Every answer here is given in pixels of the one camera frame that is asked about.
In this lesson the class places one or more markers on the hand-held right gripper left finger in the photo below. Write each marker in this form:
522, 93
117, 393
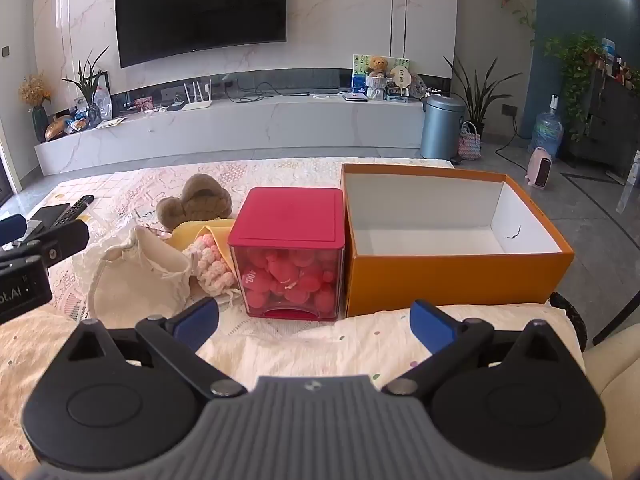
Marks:
201, 317

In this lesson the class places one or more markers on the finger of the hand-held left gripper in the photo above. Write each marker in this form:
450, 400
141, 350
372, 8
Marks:
11, 228
62, 242

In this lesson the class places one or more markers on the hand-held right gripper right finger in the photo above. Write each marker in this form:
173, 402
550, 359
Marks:
429, 320

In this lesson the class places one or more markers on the orange cardboard box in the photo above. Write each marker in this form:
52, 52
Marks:
450, 280

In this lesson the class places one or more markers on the small grey box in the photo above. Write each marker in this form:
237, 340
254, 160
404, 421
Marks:
34, 228

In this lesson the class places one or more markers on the black flat tablet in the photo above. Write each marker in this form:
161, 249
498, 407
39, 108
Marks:
49, 213

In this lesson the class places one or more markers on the black remote control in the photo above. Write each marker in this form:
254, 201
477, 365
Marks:
75, 208

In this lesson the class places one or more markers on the checkered lemon-print tablecloth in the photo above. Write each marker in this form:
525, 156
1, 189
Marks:
55, 195

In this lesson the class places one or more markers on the yellow wrapped crochet bouquet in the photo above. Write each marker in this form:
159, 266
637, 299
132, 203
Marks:
210, 260

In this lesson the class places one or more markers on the golden ornament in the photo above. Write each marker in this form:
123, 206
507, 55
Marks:
57, 127

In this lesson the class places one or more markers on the cream dotted blanket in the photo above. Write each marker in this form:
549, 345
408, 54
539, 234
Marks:
310, 345

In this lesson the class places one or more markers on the brown plush toy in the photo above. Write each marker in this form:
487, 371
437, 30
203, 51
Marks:
200, 202

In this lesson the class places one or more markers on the red lidded clear container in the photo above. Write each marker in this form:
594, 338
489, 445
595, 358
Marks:
287, 220

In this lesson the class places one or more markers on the yellow dried flowers in vase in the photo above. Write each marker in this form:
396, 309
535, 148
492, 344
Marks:
36, 95

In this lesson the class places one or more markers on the clear plastic bottle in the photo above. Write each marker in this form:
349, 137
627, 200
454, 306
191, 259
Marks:
102, 105

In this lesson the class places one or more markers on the black round basket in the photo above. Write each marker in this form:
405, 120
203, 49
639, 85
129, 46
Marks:
575, 315

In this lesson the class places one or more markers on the green plant in glass vase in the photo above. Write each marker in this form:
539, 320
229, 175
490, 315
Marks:
89, 92

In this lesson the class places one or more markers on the woven handbag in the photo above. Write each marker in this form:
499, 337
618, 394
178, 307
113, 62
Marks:
469, 145

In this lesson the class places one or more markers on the pink space heater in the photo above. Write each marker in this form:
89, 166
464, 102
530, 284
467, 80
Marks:
539, 170

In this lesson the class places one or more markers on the grey metal trash can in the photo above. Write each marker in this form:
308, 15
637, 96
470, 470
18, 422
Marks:
440, 127

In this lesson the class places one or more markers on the white router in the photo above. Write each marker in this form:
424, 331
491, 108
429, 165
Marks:
196, 102

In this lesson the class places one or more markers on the cream sofa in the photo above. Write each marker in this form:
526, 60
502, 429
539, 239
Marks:
617, 400

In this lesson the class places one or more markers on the white marble media console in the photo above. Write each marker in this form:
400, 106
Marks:
275, 125

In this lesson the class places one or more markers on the blue water jug with pump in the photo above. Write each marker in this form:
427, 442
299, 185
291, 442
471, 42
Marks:
546, 132

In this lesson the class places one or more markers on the long-leaf potted plant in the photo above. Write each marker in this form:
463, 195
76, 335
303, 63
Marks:
480, 95

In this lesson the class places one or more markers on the round paper fan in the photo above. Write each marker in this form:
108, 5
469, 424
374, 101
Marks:
402, 79

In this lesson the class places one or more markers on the blue tissue box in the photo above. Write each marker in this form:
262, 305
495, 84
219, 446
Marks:
359, 84

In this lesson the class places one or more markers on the brown teddy bear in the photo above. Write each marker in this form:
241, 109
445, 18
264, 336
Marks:
378, 66

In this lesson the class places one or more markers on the green picture board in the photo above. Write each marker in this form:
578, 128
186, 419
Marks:
361, 62

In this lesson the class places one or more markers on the dark grey cabinet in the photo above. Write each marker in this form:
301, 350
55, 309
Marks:
612, 120

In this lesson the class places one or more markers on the leafy green pothos plant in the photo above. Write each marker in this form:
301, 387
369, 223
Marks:
572, 60

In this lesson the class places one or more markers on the black wall television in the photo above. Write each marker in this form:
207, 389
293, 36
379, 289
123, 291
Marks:
200, 10

